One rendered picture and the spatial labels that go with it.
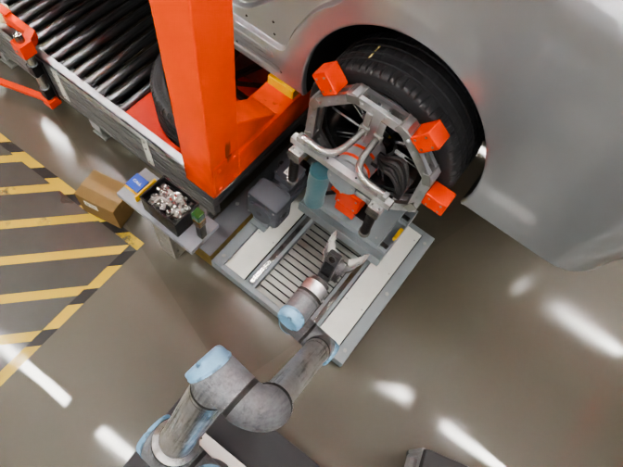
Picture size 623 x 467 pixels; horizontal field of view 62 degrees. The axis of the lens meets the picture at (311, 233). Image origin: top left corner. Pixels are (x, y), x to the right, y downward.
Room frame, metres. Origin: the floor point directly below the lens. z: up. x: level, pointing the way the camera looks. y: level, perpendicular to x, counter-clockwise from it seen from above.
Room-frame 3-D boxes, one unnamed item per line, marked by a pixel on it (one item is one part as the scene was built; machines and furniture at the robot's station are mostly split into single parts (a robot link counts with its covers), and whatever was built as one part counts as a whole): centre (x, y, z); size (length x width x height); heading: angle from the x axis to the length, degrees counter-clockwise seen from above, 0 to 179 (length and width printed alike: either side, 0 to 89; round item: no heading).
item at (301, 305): (0.53, -0.02, 0.80); 0.12 x 0.09 x 0.10; 155
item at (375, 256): (1.33, -0.20, 0.13); 0.50 x 0.36 x 0.10; 65
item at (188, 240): (0.93, 0.62, 0.44); 0.43 x 0.17 x 0.03; 65
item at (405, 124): (1.18, -0.13, 0.85); 0.54 x 0.07 x 0.54; 65
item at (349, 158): (1.11, -0.10, 0.85); 0.21 x 0.14 x 0.14; 155
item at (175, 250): (0.94, 0.65, 0.21); 0.10 x 0.10 x 0.42; 65
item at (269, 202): (1.27, 0.17, 0.26); 0.42 x 0.18 x 0.35; 155
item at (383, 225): (1.33, -0.20, 0.32); 0.40 x 0.30 x 0.28; 65
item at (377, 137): (1.02, -0.17, 1.03); 0.19 x 0.18 x 0.11; 155
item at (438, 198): (1.05, -0.42, 0.85); 0.09 x 0.08 x 0.07; 65
